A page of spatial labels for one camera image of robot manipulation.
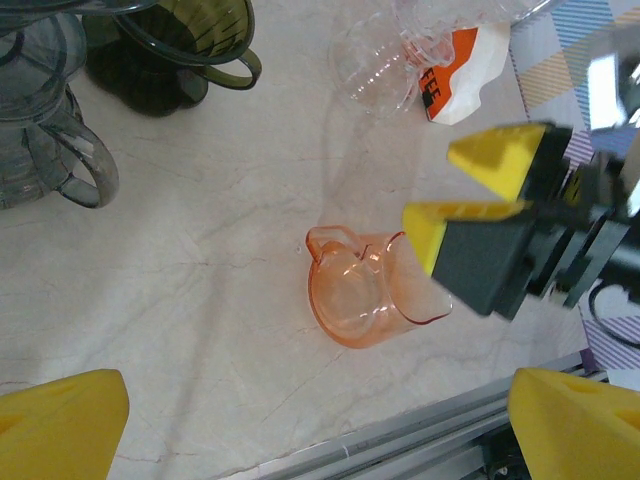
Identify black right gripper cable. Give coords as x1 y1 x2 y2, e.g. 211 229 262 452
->
587 278 640 351

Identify olive green plastic dripper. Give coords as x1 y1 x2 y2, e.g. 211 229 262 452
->
82 0 264 119

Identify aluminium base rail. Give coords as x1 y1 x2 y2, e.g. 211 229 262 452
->
254 349 614 480

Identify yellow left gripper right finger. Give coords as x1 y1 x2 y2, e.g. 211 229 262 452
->
507 367 640 480

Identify grey transparent plastic dripper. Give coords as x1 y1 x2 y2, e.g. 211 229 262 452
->
0 0 121 210

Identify orange transparent plastic dripper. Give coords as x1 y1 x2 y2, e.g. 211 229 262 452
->
305 225 454 350

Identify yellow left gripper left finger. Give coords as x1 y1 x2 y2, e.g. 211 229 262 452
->
0 368 130 480

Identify orange white filter pack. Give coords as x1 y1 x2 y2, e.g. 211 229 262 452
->
414 22 512 126

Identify clear plastic dripper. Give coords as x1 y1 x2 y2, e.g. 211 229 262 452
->
328 0 501 120

